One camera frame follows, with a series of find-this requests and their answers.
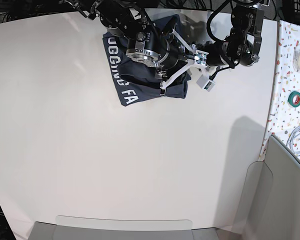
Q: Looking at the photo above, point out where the coiled white cable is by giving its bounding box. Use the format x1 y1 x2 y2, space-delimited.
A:
286 124 300 157

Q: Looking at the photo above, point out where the terrazzo patterned side surface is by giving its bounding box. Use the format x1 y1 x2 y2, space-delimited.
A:
259 20 300 161

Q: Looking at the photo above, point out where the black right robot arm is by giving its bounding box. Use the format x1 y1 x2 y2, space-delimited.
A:
68 0 197 96

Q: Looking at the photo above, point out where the dark blue t-shirt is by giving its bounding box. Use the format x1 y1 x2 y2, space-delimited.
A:
101 13 193 108

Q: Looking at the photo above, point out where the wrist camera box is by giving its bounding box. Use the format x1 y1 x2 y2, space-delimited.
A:
194 49 209 67
196 75 216 92

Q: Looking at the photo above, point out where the grey panel at bottom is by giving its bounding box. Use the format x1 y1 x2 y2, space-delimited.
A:
28 215 218 240

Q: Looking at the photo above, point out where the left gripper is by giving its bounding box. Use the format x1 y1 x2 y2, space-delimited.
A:
189 41 232 80

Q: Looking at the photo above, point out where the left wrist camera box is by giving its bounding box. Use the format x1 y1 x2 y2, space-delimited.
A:
196 75 216 92

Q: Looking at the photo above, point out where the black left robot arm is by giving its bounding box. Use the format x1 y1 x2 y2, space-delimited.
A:
191 0 265 81

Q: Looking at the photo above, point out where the grey panel at right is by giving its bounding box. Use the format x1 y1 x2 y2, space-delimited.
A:
232 135 300 240

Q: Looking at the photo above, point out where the grey panel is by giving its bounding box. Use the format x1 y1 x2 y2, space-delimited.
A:
28 215 218 240
232 135 300 240

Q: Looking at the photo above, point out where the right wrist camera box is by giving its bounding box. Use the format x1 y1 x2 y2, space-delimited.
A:
194 49 209 67

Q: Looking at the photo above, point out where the green tape roll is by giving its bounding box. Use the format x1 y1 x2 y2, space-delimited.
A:
287 91 300 108

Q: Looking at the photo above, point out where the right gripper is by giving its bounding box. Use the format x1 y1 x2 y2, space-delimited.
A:
154 23 197 98

